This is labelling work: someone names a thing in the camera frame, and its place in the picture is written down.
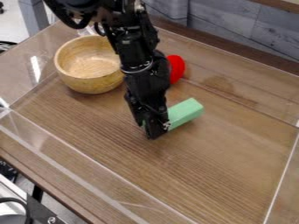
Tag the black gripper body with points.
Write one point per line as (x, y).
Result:
(146, 81)

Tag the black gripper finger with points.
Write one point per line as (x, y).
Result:
(156, 123)
(136, 109)

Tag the green rectangular block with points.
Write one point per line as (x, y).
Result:
(181, 113)

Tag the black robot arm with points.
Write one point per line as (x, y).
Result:
(121, 20)

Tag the light wooden bowl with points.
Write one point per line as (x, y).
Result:
(86, 65)

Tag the red knitted toy fruit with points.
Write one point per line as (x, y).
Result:
(176, 67)

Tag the clear acrylic tray enclosure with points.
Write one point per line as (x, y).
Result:
(225, 169)

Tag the grey table leg post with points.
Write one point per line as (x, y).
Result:
(33, 15)

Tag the black metal bracket lower left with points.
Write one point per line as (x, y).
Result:
(40, 214)

